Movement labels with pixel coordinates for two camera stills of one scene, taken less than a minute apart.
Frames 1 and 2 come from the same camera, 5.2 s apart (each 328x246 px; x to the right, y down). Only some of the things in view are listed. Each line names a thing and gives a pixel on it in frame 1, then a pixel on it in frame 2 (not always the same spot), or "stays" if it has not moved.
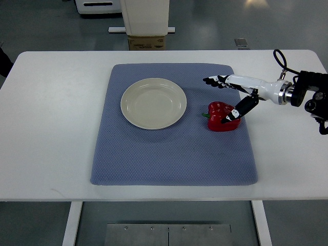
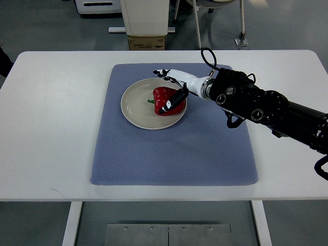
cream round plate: [154, 101] stays
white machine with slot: [97, 6] stays
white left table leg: [69, 238] stays
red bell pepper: [217, 111] to [162, 96]
